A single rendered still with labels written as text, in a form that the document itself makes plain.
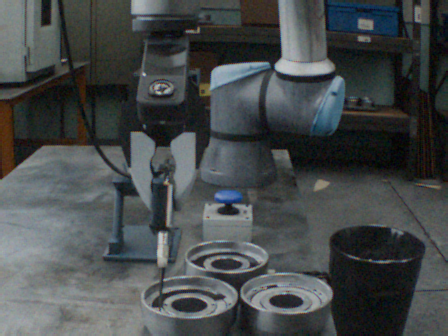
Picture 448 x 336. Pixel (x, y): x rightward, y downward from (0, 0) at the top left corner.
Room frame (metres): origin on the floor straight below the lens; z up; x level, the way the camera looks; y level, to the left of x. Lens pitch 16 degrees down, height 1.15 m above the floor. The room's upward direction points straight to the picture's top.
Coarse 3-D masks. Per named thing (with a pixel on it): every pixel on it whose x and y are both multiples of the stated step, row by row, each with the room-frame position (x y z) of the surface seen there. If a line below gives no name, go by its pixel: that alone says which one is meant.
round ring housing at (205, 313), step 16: (176, 288) 0.66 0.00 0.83; (192, 288) 0.66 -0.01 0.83; (208, 288) 0.66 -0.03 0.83; (224, 288) 0.65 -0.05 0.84; (144, 304) 0.60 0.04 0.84; (176, 304) 0.63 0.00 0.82; (192, 304) 0.64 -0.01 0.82; (208, 304) 0.62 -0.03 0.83; (144, 320) 0.60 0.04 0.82; (160, 320) 0.58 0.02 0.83; (176, 320) 0.57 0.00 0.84; (192, 320) 0.57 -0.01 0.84; (208, 320) 0.57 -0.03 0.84; (224, 320) 0.58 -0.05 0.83
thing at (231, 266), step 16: (224, 240) 0.78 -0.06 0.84; (192, 256) 0.76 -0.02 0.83; (224, 256) 0.76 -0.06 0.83; (256, 256) 0.76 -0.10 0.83; (192, 272) 0.70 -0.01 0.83; (208, 272) 0.69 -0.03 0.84; (224, 272) 0.68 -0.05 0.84; (240, 272) 0.68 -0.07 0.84; (256, 272) 0.69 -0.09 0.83; (240, 288) 0.68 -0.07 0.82
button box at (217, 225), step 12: (216, 204) 0.92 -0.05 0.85; (204, 216) 0.87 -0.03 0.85; (216, 216) 0.87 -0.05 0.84; (228, 216) 0.87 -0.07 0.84; (240, 216) 0.87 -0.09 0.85; (204, 228) 0.86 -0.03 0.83; (216, 228) 0.86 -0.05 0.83; (228, 228) 0.85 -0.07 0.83; (240, 228) 0.85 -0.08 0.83; (204, 240) 0.86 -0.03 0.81; (240, 240) 0.85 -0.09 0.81
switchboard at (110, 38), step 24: (72, 0) 4.53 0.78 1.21; (96, 0) 4.52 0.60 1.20; (120, 0) 4.50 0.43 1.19; (72, 24) 4.53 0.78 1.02; (96, 24) 4.51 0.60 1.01; (120, 24) 4.50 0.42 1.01; (72, 48) 4.53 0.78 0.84; (96, 48) 4.51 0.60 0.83; (120, 48) 4.50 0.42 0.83; (96, 72) 4.51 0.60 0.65; (120, 72) 4.50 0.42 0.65
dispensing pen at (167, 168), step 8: (168, 160) 0.69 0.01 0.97; (168, 168) 0.69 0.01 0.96; (168, 176) 0.68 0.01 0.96; (160, 192) 0.66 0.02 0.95; (168, 192) 0.66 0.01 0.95; (152, 200) 0.65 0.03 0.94; (160, 200) 0.65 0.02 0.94; (152, 208) 0.65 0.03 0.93; (160, 208) 0.65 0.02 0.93; (152, 216) 0.64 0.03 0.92; (160, 216) 0.64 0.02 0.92; (152, 224) 0.64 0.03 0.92; (160, 224) 0.64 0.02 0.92; (152, 232) 0.66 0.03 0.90; (160, 232) 0.65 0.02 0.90; (168, 232) 0.65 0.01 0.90; (160, 240) 0.64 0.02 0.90; (168, 240) 0.64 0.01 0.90; (160, 248) 0.64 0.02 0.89; (168, 248) 0.64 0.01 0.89; (160, 256) 0.63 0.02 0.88; (168, 256) 0.64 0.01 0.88; (160, 264) 0.63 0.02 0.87; (160, 272) 0.62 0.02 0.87; (160, 280) 0.62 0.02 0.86; (160, 288) 0.62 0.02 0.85; (160, 296) 0.61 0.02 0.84; (160, 304) 0.61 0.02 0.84
